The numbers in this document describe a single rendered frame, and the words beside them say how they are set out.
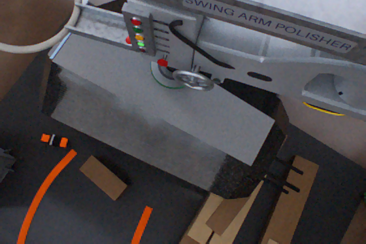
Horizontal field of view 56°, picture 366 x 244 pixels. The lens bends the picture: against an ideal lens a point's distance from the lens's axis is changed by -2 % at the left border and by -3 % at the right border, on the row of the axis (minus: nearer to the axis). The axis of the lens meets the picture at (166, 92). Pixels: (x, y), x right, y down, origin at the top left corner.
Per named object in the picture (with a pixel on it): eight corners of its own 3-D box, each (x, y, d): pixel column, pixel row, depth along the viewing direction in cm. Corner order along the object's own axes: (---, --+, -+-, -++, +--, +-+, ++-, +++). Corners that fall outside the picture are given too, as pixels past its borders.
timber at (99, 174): (83, 170, 229) (78, 169, 217) (95, 156, 231) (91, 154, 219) (117, 200, 223) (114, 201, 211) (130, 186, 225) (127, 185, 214)
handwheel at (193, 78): (217, 72, 130) (223, 57, 116) (210, 97, 128) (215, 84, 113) (180, 60, 132) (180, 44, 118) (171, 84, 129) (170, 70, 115)
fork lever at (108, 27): (237, 43, 140) (239, 38, 135) (224, 87, 135) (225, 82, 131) (82, 0, 151) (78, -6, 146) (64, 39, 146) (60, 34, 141)
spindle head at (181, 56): (246, 38, 137) (277, -32, 94) (231, 89, 131) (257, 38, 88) (159, 12, 141) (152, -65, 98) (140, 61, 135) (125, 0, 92)
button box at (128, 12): (157, 50, 122) (151, 9, 95) (154, 57, 121) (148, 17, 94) (135, 44, 123) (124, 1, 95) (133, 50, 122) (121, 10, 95)
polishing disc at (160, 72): (206, 60, 160) (207, 59, 159) (180, 96, 156) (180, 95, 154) (169, 35, 164) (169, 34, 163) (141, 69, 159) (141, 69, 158)
